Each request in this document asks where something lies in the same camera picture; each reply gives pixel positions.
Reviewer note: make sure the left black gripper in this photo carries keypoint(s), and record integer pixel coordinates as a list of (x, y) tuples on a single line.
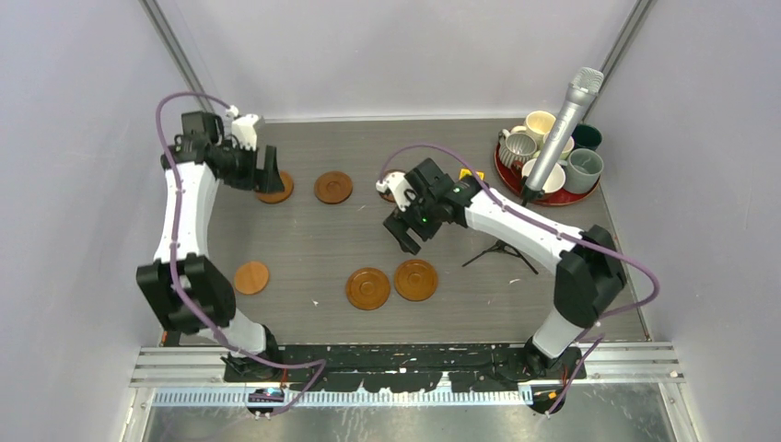
[(257, 179)]

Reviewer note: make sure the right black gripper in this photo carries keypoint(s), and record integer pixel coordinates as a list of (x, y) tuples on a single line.
[(400, 231)]

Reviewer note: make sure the dark ringed wooden coaster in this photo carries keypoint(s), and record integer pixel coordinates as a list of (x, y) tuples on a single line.
[(416, 280)]

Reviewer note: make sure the yellow toy brick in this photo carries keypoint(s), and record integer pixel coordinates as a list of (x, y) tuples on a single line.
[(466, 172)]

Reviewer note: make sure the light wooden coaster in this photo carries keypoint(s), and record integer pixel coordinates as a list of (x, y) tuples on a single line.
[(251, 278)]

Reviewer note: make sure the black microphone tripod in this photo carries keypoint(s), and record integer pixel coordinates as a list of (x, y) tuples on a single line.
[(502, 247)]

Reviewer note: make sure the red round tray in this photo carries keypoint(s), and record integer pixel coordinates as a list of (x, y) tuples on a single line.
[(511, 180)]

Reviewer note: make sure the grey ribbed cup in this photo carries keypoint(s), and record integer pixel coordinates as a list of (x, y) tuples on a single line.
[(515, 147)]

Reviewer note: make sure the cream mug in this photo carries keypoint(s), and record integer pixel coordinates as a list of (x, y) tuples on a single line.
[(536, 125)]

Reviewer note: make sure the silver microphone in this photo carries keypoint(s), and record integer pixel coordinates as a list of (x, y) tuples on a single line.
[(580, 94)]

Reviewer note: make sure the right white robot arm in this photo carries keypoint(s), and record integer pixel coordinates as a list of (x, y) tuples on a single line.
[(587, 274)]

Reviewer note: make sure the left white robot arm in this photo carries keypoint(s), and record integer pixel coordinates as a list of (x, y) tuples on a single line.
[(186, 291)]

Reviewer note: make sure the white bowl cup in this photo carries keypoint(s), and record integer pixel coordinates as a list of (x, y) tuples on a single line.
[(555, 181)]

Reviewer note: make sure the pale green cup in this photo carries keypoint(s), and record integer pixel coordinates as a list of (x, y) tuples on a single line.
[(569, 147)]

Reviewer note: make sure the dark green cup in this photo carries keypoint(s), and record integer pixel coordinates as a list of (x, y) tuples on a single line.
[(586, 136)]

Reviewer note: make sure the grey green mug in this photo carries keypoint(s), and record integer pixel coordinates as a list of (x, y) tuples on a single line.
[(582, 171)]

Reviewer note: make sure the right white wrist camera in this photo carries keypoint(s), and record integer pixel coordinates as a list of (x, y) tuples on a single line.
[(404, 193)]

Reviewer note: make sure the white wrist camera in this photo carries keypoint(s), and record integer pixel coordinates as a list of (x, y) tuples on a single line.
[(245, 128), (404, 193)]

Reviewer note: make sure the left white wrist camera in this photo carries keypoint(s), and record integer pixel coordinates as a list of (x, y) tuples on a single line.
[(245, 128)]

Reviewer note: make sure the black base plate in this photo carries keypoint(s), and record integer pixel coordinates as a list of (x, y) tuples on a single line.
[(470, 367)]

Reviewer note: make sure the aluminium frame rail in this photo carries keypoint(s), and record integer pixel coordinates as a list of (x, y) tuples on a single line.
[(194, 376)]

